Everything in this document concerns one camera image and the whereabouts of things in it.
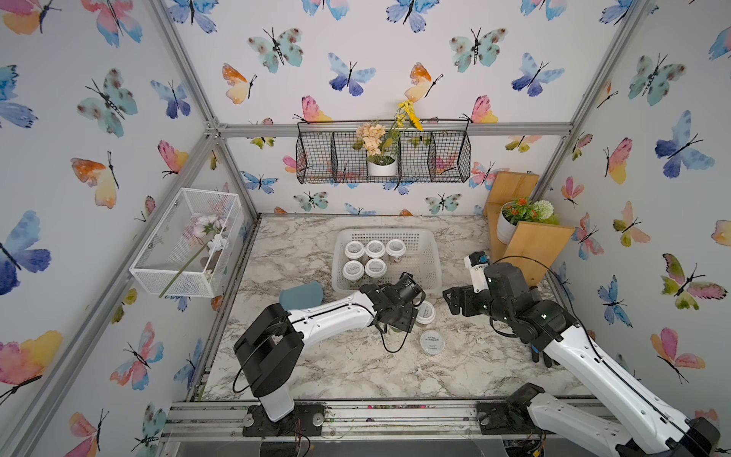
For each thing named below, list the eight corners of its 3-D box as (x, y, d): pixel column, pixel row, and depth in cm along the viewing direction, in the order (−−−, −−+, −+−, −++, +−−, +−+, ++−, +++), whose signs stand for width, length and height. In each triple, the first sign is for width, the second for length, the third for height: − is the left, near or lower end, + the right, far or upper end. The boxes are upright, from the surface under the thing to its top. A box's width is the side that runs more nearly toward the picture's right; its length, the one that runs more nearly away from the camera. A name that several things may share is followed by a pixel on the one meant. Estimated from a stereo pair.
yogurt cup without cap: (420, 357, 86) (422, 350, 81) (418, 338, 90) (420, 329, 85) (442, 357, 86) (446, 350, 81) (439, 337, 90) (442, 329, 85)
